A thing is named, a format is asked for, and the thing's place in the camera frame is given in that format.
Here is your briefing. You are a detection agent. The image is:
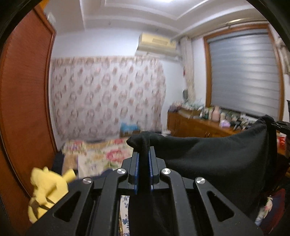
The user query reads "floral blanket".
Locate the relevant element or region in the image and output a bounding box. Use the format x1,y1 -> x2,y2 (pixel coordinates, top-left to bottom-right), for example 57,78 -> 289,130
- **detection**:
62,138 -> 134,178

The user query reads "dark red bag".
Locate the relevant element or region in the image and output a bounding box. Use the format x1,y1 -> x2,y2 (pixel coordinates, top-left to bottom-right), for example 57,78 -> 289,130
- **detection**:
256,188 -> 286,232

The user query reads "ring patterned curtain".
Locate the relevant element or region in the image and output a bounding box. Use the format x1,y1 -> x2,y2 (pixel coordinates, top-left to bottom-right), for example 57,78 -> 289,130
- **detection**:
51,56 -> 167,141

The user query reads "blue floral bed sheet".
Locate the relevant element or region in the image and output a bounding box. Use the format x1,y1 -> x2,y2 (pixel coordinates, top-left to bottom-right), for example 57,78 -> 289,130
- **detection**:
119,195 -> 130,236

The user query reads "row of cosmetic bottles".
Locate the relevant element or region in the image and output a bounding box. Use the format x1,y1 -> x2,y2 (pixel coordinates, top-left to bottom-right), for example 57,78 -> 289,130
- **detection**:
199,107 -> 213,120

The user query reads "grey window blind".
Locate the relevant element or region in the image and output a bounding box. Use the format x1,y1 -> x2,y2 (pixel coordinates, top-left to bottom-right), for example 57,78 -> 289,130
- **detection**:
207,28 -> 282,119

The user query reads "wooden window frame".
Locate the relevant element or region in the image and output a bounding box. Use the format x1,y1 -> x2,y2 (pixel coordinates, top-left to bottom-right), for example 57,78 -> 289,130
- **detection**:
203,23 -> 286,123

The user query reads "wooden sideboard cabinet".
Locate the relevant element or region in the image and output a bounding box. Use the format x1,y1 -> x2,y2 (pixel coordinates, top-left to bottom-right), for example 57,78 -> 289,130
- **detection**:
167,110 -> 261,139

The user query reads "wooden slatted wardrobe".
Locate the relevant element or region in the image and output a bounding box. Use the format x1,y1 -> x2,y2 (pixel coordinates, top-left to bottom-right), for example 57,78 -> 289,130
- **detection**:
0,5 -> 58,227

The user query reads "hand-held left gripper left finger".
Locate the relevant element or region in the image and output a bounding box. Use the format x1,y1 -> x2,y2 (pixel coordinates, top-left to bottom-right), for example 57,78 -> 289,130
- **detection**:
26,152 -> 140,236

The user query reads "yellow plush toy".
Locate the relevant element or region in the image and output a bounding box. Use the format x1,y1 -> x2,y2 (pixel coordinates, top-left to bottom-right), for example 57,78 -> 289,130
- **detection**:
28,167 -> 76,224

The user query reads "small wooden box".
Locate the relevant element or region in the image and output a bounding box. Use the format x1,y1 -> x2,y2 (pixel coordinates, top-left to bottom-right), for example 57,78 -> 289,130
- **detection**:
120,131 -> 141,138

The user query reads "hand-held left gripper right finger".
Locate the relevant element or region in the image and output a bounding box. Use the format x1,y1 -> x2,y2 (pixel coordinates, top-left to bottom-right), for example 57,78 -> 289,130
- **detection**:
148,146 -> 264,236

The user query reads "blue cloth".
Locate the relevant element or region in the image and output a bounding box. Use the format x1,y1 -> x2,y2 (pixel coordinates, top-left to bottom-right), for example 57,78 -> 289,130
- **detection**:
120,123 -> 141,132

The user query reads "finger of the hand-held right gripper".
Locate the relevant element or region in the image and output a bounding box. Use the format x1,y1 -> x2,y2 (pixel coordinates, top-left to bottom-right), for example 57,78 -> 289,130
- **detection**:
271,120 -> 290,133

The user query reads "pink bottle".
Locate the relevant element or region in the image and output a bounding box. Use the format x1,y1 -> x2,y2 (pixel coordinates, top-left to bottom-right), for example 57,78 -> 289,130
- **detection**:
212,105 -> 221,121

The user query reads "black t-shirt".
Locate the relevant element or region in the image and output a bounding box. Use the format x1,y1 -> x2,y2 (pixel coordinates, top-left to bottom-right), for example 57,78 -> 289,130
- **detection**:
126,115 -> 278,236

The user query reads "beige air conditioner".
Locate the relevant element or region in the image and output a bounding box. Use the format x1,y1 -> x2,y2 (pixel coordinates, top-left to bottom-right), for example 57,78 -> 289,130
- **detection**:
135,32 -> 178,60

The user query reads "tied floral curtain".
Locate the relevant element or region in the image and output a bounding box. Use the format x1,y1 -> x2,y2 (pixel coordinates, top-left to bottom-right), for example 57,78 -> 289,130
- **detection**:
275,34 -> 290,76
180,37 -> 196,103

